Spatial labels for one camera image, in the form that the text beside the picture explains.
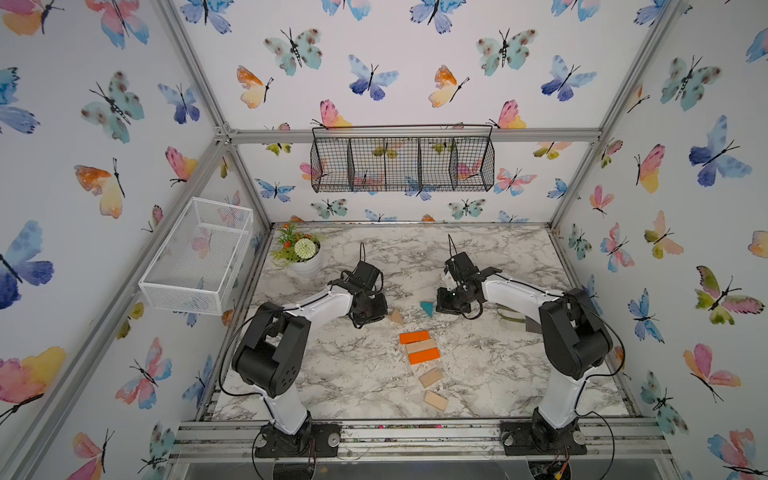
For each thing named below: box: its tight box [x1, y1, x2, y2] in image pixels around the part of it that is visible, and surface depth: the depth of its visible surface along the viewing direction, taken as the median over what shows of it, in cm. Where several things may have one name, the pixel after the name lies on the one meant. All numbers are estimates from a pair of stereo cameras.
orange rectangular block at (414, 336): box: [399, 330, 431, 345], surface depth 93 cm
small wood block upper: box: [419, 368, 443, 388], surface depth 86 cm
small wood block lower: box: [424, 390, 449, 412], surface depth 82 cm
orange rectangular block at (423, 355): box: [408, 347, 440, 365], surface depth 90 cm
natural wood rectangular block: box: [405, 338, 437, 354], surface depth 90 cm
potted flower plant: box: [270, 222, 321, 275], surface depth 95 cm
